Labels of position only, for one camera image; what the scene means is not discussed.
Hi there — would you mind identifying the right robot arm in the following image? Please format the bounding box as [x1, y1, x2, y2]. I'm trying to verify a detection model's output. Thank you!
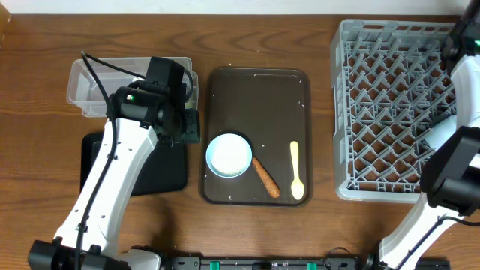
[364, 0, 479, 270]

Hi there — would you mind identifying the clear plastic waste bin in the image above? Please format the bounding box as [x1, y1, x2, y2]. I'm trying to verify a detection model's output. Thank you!
[67, 57, 199, 118]

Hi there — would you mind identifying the grey dishwasher rack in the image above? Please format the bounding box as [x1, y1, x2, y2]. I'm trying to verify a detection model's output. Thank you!
[331, 19, 479, 203]

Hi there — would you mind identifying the cream plastic spoon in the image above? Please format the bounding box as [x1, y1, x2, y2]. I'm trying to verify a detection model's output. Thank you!
[289, 141, 305, 200]

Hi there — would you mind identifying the light blue rice bowl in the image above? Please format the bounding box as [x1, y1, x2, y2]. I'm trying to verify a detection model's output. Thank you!
[205, 133, 253, 179]

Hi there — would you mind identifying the black waste bin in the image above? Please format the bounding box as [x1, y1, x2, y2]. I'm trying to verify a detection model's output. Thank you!
[79, 132, 188, 197]

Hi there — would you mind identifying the dark brown serving tray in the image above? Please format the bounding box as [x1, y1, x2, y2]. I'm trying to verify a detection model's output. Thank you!
[199, 67, 314, 207]

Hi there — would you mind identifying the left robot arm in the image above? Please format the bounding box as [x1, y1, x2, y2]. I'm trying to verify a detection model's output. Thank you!
[28, 56, 200, 269]

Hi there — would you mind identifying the orange carrot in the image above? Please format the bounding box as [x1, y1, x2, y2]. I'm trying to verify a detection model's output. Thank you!
[252, 157, 281, 199]

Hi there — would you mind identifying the light blue cup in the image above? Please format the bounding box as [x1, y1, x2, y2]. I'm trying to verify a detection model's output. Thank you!
[424, 115, 457, 151]

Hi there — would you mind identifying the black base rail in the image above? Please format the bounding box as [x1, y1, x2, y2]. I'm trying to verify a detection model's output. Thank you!
[127, 255, 451, 270]

